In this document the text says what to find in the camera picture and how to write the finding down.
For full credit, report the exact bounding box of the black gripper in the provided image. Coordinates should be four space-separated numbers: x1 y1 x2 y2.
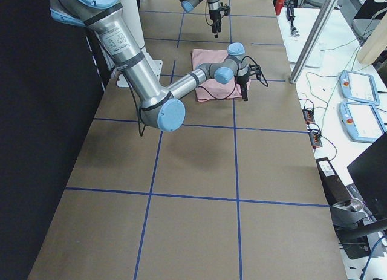
208 2 230 38
236 64 261 101

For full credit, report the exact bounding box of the pink Snoopy t-shirt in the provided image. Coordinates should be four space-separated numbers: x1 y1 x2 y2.
191 49 242 102

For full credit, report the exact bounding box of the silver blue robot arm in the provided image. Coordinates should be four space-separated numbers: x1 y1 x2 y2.
50 0 262 132
179 0 230 39

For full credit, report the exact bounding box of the grey orange usb hub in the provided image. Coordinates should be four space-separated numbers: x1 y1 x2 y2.
308 129 322 150
302 108 315 125

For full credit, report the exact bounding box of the red fire extinguisher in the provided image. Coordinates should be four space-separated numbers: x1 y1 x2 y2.
275 0 285 16

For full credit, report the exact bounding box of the black clamp tool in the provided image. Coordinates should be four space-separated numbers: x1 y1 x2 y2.
287 5 299 37

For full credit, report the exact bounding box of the blue teach pendant far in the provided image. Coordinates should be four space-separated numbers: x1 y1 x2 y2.
339 70 380 106

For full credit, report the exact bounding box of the blue teach pendant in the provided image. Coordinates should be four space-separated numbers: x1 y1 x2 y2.
339 70 380 106
339 100 386 143

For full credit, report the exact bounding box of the blue teach pendant near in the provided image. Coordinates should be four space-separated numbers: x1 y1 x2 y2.
339 100 386 143

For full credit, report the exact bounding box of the black box with white label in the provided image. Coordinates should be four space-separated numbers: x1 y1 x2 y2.
316 157 351 206

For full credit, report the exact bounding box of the black monitor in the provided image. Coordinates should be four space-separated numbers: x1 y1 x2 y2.
347 134 386 218

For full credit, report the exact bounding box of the silver metal cup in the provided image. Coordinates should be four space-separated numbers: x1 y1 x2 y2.
349 198 364 212

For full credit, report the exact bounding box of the aluminium frame post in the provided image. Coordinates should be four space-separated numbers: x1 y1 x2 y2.
289 0 338 84

